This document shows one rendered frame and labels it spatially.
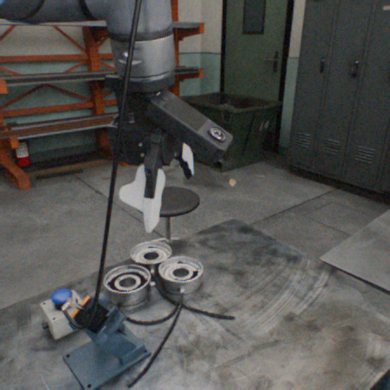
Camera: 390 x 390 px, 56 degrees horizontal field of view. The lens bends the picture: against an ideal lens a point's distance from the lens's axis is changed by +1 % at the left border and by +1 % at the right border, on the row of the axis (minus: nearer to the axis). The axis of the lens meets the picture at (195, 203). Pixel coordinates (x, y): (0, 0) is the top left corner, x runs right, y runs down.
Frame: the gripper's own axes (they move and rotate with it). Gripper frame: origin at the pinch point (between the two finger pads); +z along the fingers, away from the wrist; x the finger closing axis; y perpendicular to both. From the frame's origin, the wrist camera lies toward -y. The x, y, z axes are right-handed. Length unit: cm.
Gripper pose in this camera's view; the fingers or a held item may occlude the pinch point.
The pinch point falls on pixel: (175, 205)
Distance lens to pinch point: 56.9
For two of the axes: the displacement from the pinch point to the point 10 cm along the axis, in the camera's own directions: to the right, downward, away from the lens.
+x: -3.6, 5.6, -7.5
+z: 0.5, 8.1, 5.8
